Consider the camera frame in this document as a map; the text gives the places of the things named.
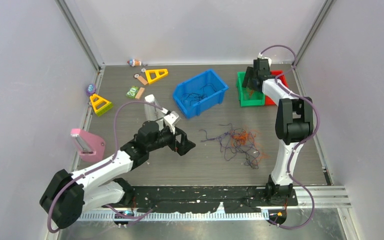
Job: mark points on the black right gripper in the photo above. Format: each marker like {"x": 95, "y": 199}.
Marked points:
{"x": 249, "y": 74}

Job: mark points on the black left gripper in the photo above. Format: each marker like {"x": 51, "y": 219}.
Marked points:
{"x": 185, "y": 144}

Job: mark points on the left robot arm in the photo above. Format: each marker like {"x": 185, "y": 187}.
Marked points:
{"x": 68, "y": 195}

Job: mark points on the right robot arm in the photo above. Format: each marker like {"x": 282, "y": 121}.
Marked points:
{"x": 294, "y": 123}

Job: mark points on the green plastic bin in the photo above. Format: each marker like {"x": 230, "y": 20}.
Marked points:
{"x": 248, "y": 97}

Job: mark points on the red plastic bin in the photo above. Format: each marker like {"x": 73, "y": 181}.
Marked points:
{"x": 268, "y": 100}

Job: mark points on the blue plastic bin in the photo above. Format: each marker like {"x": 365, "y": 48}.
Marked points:
{"x": 199, "y": 93}

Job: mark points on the wooden block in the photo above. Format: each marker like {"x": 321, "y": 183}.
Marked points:
{"x": 139, "y": 93}

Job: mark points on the yellow triangle toy far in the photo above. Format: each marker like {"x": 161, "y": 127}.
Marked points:
{"x": 154, "y": 75}

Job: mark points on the yellow triangle toy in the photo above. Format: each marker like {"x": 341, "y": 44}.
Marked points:
{"x": 99, "y": 104}
{"x": 154, "y": 75}

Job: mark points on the green toy block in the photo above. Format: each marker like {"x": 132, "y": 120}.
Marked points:
{"x": 132, "y": 92}

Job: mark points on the yellow triangle toy near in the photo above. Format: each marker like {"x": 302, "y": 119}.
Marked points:
{"x": 99, "y": 104}

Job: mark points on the pink metronome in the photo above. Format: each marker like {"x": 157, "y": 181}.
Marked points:
{"x": 90, "y": 147}

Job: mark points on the small figurine toy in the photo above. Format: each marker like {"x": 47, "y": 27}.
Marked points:
{"x": 134, "y": 62}

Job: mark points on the purple round toy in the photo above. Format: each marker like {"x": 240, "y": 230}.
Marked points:
{"x": 90, "y": 90}

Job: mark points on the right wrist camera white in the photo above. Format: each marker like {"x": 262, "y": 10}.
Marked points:
{"x": 266, "y": 59}

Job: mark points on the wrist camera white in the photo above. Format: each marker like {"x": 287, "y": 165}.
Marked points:
{"x": 170, "y": 119}
{"x": 266, "y": 59}

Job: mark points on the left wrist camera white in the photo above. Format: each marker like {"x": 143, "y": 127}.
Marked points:
{"x": 170, "y": 119}

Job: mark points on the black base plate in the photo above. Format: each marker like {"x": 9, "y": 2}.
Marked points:
{"x": 201, "y": 199}

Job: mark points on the tan strip with ring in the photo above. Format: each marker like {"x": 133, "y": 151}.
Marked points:
{"x": 141, "y": 79}

